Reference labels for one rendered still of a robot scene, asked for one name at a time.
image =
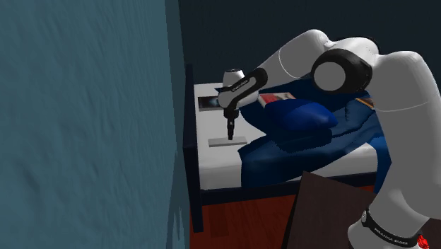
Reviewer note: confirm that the blue pillow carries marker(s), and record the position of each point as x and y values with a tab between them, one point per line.
299	115

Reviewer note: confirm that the red book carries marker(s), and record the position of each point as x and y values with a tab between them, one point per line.
274	98

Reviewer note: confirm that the grey flat tablet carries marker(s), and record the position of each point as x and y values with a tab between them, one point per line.
220	142

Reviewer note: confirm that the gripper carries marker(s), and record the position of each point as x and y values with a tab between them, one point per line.
230	121

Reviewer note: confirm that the dark flat tablet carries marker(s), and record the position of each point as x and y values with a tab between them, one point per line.
207	103

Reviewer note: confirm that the blue blanket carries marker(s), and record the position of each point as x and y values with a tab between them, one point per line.
296	155

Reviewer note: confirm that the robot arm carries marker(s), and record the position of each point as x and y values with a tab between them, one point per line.
399	113

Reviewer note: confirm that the dark frame bed white mattress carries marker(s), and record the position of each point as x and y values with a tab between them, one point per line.
220	162

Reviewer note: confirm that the orange dark book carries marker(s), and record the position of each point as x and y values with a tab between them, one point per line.
367	102

